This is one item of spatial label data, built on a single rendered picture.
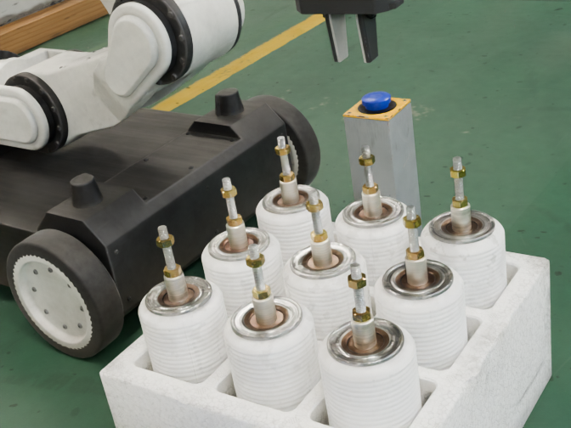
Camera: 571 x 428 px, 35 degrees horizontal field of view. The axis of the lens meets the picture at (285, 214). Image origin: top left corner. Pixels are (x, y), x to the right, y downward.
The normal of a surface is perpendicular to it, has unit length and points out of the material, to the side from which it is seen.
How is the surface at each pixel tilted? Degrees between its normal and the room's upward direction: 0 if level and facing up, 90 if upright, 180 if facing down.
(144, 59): 90
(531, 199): 0
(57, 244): 19
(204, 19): 79
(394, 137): 90
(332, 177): 0
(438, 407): 0
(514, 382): 90
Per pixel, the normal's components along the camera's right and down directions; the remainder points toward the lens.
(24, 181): -0.14, -0.87
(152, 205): 0.48, -0.49
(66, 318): -0.57, 0.46
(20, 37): 0.81, 0.16
